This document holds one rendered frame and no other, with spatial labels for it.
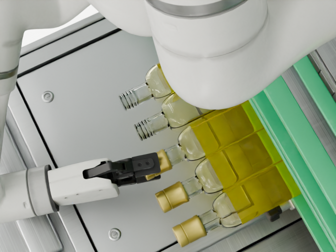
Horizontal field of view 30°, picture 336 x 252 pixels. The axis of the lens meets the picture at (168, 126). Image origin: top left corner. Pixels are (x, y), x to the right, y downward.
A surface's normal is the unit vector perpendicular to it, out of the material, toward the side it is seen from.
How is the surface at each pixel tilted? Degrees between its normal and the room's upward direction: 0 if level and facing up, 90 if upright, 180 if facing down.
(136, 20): 60
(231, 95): 76
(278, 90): 90
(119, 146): 90
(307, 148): 90
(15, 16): 107
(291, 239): 89
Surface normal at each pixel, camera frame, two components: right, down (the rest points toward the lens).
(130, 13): -0.06, 0.82
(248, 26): 0.70, 0.49
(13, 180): -0.11, -0.71
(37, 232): 0.01, -0.27
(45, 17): 0.47, 0.75
